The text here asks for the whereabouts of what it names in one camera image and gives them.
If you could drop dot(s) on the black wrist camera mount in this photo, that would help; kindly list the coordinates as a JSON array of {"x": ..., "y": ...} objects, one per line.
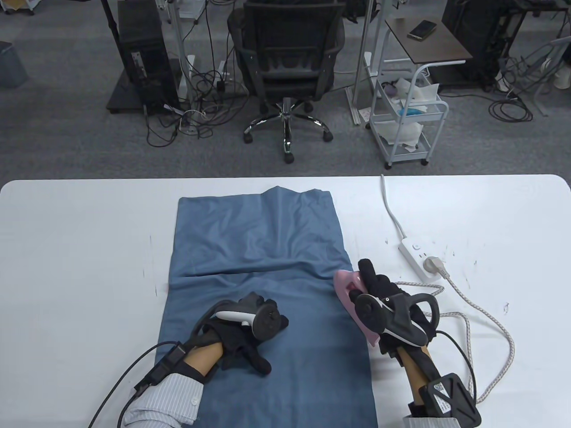
[
  {"x": 453, "y": 397},
  {"x": 167, "y": 363}
]

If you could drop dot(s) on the white table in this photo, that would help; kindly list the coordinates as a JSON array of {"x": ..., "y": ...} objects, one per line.
[{"x": 67, "y": 245}]

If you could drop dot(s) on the pile of white papers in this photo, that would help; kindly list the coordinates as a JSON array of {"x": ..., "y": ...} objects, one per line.
[{"x": 401, "y": 131}]

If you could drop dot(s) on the black computer tower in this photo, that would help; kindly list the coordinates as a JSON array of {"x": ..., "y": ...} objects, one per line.
[
  {"x": 142, "y": 44},
  {"x": 468, "y": 35}
]

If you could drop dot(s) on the person's left hand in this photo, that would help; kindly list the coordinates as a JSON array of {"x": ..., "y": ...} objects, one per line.
[{"x": 236, "y": 347}]

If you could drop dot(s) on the brown side table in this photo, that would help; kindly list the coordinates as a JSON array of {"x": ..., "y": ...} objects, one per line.
[{"x": 437, "y": 49}]

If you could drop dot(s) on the blue pillowcase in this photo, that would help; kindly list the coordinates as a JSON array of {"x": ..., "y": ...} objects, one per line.
[{"x": 267, "y": 240}]

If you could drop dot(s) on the crumpled white paper sheets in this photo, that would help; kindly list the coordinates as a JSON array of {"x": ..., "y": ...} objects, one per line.
[{"x": 419, "y": 91}]

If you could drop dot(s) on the smartphone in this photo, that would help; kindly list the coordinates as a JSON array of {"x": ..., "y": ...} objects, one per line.
[{"x": 421, "y": 30}]

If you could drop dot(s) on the blue cloth item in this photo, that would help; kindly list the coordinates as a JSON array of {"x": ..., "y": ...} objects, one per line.
[{"x": 410, "y": 111}]

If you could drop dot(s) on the person's left forearm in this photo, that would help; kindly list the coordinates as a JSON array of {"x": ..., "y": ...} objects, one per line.
[{"x": 169, "y": 401}]

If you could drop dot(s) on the purple round object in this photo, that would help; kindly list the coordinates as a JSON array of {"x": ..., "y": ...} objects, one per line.
[{"x": 390, "y": 90}]

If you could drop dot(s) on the grey white hand controller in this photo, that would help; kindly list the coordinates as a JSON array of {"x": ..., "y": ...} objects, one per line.
[
  {"x": 401, "y": 321},
  {"x": 263, "y": 318}
]

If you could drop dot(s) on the black office chair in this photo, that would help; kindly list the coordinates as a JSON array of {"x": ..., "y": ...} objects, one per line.
[{"x": 290, "y": 58}]

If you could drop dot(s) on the white rolling cart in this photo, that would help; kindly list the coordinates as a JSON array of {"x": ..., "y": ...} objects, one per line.
[{"x": 388, "y": 154}]

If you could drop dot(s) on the person's right hand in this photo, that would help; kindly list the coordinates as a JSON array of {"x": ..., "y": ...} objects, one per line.
[{"x": 383, "y": 287}]

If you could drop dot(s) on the pink electric iron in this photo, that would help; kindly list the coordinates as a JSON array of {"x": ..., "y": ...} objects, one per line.
[{"x": 345, "y": 283}]

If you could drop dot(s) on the person's right forearm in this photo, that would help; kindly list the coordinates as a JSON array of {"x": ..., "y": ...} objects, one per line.
[{"x": 417, "y": 374}]

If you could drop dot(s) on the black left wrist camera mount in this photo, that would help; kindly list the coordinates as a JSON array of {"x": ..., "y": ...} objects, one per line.
[{"x": 167, "y": 363}]

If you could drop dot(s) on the grey white right hand controller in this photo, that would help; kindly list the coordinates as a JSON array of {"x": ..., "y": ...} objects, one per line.
[{"x": 401, "y": 321}]

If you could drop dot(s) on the grey white left hand controller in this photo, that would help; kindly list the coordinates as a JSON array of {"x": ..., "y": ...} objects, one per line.
[{"x": 263, "y": 318}]

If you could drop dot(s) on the white metal frame post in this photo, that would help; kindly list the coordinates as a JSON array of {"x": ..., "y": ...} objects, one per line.
[
  {"x": 184, "y": 71},
  {"x": 358, "y": 80}
]

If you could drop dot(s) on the black floor stand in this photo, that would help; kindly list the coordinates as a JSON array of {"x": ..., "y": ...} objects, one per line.
[{"x": 122, "y": 96}]

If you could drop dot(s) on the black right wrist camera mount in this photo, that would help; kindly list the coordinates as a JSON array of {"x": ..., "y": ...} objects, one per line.
[{"x": 453, "y": 397}]

